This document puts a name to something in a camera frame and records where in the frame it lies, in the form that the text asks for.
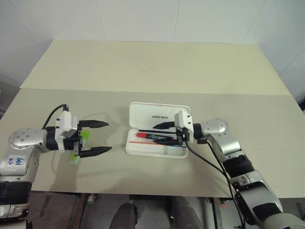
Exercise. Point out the thin black pen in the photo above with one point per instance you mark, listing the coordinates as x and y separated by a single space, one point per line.
147 131

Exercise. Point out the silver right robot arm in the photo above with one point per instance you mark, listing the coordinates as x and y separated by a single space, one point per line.
228 143

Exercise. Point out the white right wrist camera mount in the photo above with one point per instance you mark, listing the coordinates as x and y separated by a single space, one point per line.
184 120

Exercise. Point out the dark rounded shape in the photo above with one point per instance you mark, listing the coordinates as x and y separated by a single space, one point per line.
126 214

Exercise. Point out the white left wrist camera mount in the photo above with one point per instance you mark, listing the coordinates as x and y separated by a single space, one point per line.
64 124

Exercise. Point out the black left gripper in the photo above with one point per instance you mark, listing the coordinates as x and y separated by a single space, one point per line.
71 144

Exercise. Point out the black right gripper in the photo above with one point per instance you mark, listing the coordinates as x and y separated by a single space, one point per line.
181 137

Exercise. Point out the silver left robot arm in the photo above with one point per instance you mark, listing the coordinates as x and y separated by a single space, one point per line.
22 140

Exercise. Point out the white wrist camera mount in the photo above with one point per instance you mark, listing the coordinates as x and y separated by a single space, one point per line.
184 120
64 124

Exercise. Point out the white plastic pencil case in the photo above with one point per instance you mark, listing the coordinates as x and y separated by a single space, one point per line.
147 115

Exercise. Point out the green marker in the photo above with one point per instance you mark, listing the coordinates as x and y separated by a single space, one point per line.
86 136

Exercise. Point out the thin red pen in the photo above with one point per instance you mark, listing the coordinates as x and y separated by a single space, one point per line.
138 142

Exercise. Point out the thin blue pen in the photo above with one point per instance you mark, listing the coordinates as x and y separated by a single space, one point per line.
178 147

